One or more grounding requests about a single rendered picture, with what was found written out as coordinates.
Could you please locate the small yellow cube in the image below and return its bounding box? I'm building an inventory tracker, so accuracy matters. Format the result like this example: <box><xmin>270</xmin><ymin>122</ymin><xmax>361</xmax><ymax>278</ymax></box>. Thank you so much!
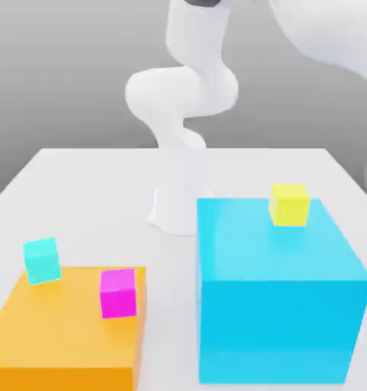
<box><xmin>269</xmin><ymin>183</ymin><xmax>311</xmax><ymax>228</ymax></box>

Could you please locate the small magenta cube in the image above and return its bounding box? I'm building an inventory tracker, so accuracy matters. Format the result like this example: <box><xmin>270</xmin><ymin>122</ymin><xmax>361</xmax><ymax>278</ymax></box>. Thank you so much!
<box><xmin>99</xmin><ymin>267</ymin><xmax>138</xmax><ymax>319</ymax></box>

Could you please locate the small cyan cube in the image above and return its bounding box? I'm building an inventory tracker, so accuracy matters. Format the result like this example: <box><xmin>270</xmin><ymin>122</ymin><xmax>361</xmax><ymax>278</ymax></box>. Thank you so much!
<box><xmin>22</xmin><ymin>237</ymin><xmax>63</xmax><ymax>286</ymax></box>

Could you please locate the large blue box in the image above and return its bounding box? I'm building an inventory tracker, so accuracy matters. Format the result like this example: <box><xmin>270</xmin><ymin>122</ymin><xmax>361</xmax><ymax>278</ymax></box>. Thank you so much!
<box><xmin>195</xmin><ymin>197</ymin><xmax>367</xmax><ymax>385</ymax></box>

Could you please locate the large orange box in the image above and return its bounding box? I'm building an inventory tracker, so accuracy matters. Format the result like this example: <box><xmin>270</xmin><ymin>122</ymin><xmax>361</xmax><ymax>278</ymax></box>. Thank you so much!
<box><xmin>0</xmin><ymin>266</ymin><xmax>147</xmax><ymax>391</ymax></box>

